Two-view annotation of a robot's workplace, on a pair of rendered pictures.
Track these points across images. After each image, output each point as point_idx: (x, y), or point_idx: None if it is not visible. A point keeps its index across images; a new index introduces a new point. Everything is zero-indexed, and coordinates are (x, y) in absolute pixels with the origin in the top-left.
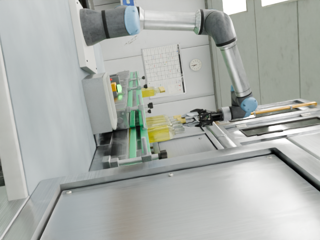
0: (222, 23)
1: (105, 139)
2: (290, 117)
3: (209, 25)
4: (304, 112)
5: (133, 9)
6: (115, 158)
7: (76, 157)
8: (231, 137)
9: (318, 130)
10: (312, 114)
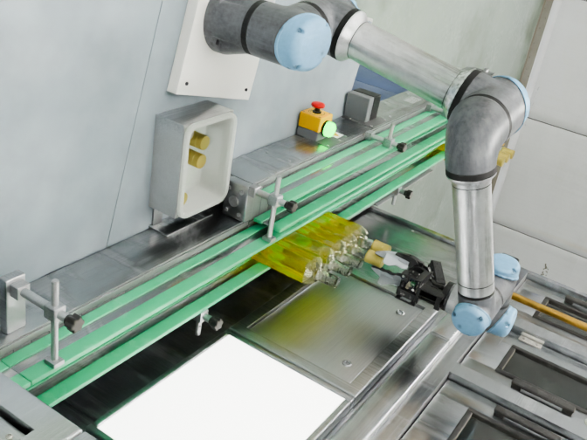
0: (466, 134)
1: (181, 222)
2: None
3: (448, 121)
4: None
5: (302, 25)
6: (23, 283)
7: (26, 242)
8: (459, 350)
9: None
10: None
